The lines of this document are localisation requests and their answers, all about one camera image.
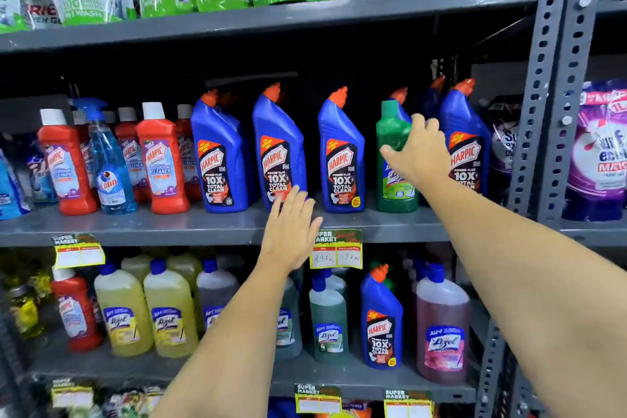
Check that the person's left hand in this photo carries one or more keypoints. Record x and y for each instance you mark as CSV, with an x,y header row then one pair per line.
x,y
288,236

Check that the person's right hand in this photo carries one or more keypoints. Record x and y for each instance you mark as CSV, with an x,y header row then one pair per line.
x,y
423,158

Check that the person's left thumb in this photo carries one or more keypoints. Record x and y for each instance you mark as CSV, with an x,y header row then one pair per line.
x,y
317,229

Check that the person's right middle finger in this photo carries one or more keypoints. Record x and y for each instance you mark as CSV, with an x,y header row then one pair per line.
x,y
432,128

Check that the person's right thumb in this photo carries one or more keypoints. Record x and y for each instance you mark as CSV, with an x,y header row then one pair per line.
x,y
392,157

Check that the person's left middle finger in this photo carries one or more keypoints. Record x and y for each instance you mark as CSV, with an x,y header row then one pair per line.
x,y
297,202

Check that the person's left little finger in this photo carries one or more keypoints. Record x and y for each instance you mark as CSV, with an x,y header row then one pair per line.
x,y
275,211

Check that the person's right forearm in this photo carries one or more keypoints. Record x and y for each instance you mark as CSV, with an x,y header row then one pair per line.
x,y
529,285

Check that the person's left forearm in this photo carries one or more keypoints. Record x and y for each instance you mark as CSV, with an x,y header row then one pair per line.
x,y
235,349

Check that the yellow green price tag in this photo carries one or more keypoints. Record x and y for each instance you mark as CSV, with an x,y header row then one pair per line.
x,y
317,399
337,250
78,252
72,394
407,405

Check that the row of blue cleaner bottles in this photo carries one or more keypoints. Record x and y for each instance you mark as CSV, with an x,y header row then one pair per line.
x,y
223,158

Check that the dark purple white pouch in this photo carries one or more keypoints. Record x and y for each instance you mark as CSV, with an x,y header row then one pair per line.
x,y
505,138

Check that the grey metal shelf board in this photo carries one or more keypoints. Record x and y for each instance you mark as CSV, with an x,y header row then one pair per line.
x,y
367,378
196,229
592,232
294,16

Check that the green floor cleaner bottle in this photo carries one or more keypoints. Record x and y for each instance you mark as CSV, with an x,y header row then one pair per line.
x,y
288,324
328,319

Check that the grey floor cleaner bottle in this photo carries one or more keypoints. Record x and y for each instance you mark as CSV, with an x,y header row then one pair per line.
x,y
214,293

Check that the red bathroom cleaner bottle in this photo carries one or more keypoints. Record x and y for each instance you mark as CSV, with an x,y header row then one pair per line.
x,y
161,163
74,310
66,163
187,153
131,148

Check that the yellow floor cleaner bottle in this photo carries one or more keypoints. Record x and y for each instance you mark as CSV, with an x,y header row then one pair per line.
x,y
186,268
170,315
137,267
122,315

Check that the grey perforated metal upright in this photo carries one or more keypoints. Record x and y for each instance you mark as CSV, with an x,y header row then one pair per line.
x,y
568,89
531,89

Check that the blue toilet cleaner bottle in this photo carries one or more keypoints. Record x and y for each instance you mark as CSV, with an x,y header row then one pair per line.
x,y
381,324

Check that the pink floor cleaner bottle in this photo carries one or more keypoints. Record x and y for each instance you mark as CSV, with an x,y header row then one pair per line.
x,y
443,329

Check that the purple detergent pouch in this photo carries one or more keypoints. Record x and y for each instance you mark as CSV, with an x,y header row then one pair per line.
x,y
597,158

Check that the blue glass cleaner spray bottle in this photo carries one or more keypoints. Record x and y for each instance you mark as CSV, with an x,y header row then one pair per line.
x,y
110,168

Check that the dark blue pouch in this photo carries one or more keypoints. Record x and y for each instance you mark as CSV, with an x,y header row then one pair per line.
x,y
40,175

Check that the colourful packets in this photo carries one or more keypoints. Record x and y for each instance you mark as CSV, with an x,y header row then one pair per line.
x,y
128,404

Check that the light blue pouch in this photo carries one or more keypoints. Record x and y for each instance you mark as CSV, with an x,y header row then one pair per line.
x,y
9,190

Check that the yellow glass jar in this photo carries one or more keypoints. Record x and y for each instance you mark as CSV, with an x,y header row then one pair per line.
x,y
24,312

